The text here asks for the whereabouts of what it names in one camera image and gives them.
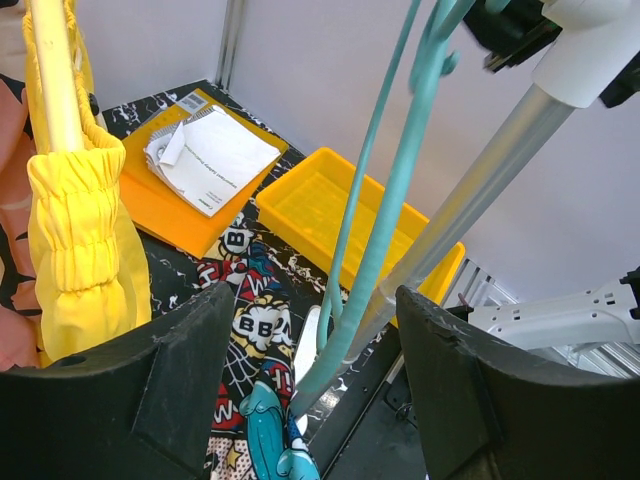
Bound yellow plastic tray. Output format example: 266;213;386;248
255;147;466;329

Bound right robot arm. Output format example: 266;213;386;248
469;1;639;350

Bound silver clothes rack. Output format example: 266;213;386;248
294;0;640;396

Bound orange envelope with label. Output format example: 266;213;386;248
120;89;288;258

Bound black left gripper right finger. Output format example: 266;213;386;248
396;287;639;479

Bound comic print shorts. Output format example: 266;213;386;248
197;214;321;479

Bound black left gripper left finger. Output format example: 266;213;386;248
1;284;234;479

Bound yellow shorts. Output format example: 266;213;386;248
22;1;151;366

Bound white paper booklet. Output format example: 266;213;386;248
144;105;280;218

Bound pink patterned shorts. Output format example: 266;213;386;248
1;75;41;371

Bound teal plastic hanger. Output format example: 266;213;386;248
289;0;511;419

